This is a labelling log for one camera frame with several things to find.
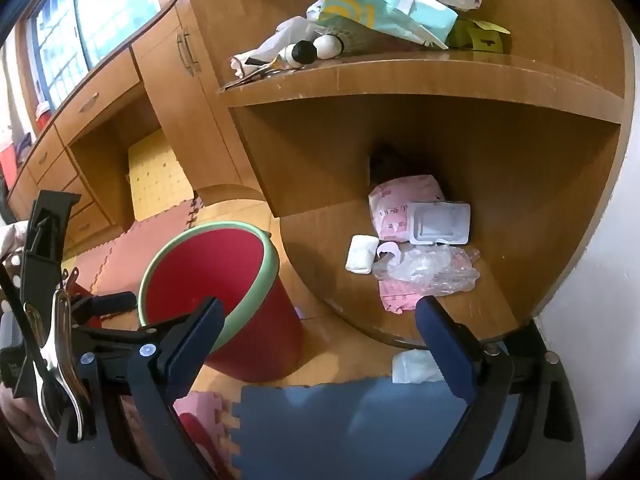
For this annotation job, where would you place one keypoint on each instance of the flat white tissue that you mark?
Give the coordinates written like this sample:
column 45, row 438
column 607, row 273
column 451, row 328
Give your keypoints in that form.
column 412, row 366

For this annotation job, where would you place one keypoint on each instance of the clear plastic wrapper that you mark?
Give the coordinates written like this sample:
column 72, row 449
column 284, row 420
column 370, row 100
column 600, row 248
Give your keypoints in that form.
column 430, row 270

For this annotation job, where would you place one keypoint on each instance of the grey tube with black cap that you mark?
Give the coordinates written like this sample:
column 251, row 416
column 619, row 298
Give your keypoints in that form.
column 302, row 52

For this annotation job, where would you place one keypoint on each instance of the white plastic tray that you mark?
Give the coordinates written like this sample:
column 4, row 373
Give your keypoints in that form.
column 440, row 222

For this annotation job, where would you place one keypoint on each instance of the yellow foam mat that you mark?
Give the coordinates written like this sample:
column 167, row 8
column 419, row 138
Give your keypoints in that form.
column 155, row 175

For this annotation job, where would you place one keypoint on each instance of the white tissue wad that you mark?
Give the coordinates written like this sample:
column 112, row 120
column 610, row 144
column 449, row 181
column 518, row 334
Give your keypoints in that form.
column 361, row 255

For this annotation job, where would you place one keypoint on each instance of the wooden desk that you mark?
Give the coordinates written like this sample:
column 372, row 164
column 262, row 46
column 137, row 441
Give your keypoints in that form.
column 450, row 135

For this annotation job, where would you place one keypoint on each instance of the blue foam mat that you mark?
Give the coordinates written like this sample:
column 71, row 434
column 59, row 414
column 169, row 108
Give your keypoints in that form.
column 325, row 425

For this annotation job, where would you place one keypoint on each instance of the pink printed packet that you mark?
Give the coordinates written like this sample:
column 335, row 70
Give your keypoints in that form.
column 395, row 205
column 400, row 297

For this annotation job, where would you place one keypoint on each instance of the red bin with green rim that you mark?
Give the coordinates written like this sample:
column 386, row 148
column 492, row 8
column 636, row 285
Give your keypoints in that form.
column 270, row 330

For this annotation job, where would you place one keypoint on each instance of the wooden cabinet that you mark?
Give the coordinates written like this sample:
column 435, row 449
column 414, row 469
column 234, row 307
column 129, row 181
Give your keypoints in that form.
column 165, row 90

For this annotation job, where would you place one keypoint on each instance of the white plastic hook piece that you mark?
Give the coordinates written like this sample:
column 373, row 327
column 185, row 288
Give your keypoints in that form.
column 387, row 249

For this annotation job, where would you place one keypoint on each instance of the red box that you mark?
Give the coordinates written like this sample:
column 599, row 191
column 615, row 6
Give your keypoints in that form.
column 7, row 155

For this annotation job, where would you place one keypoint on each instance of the metal spring clip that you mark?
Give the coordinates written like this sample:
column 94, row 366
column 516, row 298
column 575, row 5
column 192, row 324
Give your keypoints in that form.
column 62, row 375

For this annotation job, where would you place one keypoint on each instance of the red container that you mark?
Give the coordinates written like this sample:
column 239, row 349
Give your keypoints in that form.
column 42, row 116

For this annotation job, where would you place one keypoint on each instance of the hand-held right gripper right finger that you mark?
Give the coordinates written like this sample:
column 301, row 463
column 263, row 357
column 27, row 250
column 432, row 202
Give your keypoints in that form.
column 445, row 345

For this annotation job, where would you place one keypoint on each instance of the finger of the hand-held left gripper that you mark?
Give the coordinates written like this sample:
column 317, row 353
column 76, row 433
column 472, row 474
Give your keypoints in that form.
column 105, row 305

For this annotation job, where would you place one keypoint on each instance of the white ball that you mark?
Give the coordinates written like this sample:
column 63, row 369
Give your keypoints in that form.
column 327, row 46

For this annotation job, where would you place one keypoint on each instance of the window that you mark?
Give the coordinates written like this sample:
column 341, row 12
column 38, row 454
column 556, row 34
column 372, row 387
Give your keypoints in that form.
column 110, row 5

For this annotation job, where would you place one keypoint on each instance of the teal and yellow packet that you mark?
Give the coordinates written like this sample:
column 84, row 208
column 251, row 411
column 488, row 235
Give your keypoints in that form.
column 380, row 10

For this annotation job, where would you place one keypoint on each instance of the light pink foam mat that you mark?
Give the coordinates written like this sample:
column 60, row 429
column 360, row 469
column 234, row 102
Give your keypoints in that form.
column 205, row 410

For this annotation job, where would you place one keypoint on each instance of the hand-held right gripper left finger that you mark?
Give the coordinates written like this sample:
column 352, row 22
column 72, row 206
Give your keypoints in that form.
column 194, row 340

